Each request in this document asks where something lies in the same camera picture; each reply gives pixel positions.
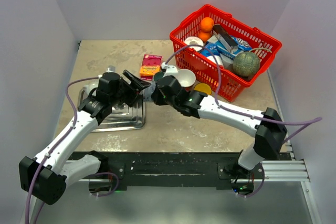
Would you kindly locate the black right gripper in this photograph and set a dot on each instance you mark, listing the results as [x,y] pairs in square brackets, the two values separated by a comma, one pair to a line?
[156,95]

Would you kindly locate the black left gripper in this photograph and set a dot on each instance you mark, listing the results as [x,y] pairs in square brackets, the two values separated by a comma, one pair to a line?
[136,85]

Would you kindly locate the teal green ceramic mug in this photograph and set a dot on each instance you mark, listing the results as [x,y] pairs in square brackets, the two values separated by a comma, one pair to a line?
[159,75]

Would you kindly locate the red floral mug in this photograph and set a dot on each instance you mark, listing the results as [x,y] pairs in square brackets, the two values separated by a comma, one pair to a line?
[186,78]

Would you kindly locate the yellow mug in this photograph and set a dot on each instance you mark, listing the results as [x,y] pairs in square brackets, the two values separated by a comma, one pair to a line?
[202,87]

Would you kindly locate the dark grey upside-down mug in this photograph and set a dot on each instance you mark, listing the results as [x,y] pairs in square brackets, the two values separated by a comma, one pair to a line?
[147,93]

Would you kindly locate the pale grey upside-down mug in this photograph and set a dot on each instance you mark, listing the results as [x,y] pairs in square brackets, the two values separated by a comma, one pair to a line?
[89,87]

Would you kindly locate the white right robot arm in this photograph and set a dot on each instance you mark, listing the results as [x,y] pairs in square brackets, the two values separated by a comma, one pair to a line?
[265,127]

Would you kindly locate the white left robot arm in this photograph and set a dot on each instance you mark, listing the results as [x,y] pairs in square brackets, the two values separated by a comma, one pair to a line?
[46,176]

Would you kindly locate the Scrub Mommy sponge pack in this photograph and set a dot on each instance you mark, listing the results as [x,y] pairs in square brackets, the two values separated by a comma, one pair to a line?
[150,66]

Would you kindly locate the steel drying tray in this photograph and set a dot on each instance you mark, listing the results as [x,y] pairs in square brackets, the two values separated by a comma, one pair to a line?
[123,118]

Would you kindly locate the red plastic shopping basket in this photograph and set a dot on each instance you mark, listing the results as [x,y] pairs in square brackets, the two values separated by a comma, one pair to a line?
[206,70]

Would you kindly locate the blue plastic snack bag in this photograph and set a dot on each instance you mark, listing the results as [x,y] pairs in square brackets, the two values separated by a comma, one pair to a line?
[209,50]

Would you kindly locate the lower orange fruit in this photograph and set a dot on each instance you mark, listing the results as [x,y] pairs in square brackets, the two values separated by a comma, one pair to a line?
[203,36]

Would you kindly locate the orange fruit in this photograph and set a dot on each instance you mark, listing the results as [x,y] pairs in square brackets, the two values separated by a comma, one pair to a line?
[203,36]
[206,24]

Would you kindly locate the blue Harry's box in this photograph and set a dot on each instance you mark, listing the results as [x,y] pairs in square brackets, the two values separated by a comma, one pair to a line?
[227,57]

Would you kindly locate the upper orange fruit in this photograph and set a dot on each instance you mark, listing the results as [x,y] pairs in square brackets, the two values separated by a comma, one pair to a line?
[206,24]

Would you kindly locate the dark long carton box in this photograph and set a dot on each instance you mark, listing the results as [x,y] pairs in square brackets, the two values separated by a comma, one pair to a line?
[226,40]

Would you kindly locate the green netted melon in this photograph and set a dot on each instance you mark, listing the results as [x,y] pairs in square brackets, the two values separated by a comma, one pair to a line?
[247,63]

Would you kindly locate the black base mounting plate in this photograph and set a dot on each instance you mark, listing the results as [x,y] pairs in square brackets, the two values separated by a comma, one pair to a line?
[121,170]

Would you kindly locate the blue M&M's bag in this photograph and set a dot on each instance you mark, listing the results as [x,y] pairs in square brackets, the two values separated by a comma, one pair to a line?
[242,44]

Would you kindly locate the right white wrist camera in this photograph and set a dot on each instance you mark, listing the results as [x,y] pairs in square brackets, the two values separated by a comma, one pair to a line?
[169,70]

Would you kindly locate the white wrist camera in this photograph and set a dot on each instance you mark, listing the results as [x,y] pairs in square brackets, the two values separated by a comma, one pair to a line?
[169,70]
[111,68]

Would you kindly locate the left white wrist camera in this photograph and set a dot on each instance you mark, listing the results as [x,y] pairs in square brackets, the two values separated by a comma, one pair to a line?
[111,68]

